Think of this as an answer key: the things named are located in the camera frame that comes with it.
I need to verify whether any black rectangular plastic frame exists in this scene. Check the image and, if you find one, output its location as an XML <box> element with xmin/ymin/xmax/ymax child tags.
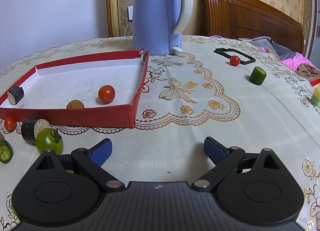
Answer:
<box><xmin>214</xmin><ymin>48</ymin><xmax>256</xmax><ymax>65</ymax></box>

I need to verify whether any green cucumber chunk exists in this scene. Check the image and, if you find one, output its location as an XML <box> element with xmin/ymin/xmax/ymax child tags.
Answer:
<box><xmin>249</xmin><ymin>66</ymin><xmax>267</xmax><ymax>85</ymax></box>

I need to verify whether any white wall switch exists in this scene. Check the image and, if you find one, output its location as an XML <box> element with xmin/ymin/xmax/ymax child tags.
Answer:
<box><xmin>127</xmin><ymin>6</ymin><xmax>133</xmax><ymax>21</ymax></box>

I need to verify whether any blue electric kettle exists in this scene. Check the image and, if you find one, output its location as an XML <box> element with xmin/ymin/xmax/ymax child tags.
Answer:
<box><xmin>132</xmin><ymin>0</ymin><xmax>193</xmax><ymax>55</ymax></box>

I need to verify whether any yellow green corn piece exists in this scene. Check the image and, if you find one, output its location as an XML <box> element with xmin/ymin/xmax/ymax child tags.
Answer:
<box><xmin>310</xmin><ymin>84</ymin><xmax>320</xmax><ymax>106</ymax></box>

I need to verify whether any red cherry tomato in box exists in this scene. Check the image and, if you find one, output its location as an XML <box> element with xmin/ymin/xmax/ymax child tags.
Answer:
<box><xmin>98</xmin><ymin>85</ymin><xmax>116</xmax><ymax>104</ymax></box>

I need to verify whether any green cucumber slice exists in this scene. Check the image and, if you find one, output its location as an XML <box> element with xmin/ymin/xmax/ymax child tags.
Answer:
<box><xmin>0</xmin><ymin>139</ymin><xmax>13</xmax><ymax>164</ymax></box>

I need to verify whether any pink bedding pile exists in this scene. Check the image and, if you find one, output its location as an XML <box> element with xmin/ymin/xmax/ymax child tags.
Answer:
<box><xmin>211</xmin><ymin>35</ymin><xmax>320</xmax><ymax>87</ymax></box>

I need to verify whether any small red cherry tomato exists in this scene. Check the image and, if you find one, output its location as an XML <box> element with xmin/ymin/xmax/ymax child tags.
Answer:
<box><xmin>4</xmin><ymin>116</ymin><xmax>16</xmax><ymax>132</ymax></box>

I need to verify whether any red cherry tomato by frame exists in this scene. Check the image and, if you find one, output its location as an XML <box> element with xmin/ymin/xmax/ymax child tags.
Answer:
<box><xmin>229</xmin><ymin>55</ymin><xmax>241</xmax><ymax>66</ymax></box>

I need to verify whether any gold picture frame moulding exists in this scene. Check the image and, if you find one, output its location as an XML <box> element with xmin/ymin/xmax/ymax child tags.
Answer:
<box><xmin>105</xmin><ymin>0</ymin><xmax>120</xmax><ymax>37</ymax></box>

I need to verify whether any green tomato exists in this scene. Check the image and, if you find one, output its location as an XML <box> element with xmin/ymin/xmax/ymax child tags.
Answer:
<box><xmin>36</xmin><ymin>128</ymin><xmax>63</xmax><ymax>155</ymax></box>

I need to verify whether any brown kiwi fruit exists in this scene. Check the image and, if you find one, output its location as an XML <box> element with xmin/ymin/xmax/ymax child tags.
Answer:
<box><xmin>66</xmin><ymin>99</ymin><xmax>85</xmax><ymax>109</ymax></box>

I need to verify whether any wooden bed headboard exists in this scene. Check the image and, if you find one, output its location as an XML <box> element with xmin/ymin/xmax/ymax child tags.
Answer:
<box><xmin>200</xmin><ymin>0</ymin><xmax>303</xmax><ymax>53</ymax></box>

